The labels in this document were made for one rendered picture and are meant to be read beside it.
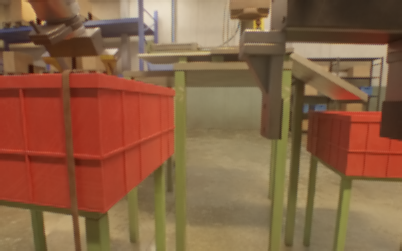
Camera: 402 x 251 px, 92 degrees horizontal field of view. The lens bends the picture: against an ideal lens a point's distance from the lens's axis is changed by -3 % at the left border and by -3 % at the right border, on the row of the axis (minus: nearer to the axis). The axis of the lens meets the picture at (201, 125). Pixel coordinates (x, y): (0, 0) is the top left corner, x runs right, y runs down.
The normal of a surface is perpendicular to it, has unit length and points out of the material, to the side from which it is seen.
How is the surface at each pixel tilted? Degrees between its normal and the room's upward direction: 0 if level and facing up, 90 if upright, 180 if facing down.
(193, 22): 90
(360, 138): 90
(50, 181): 90
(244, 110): 90
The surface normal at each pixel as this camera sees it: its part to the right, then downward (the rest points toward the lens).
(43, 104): -0.15, 0.11
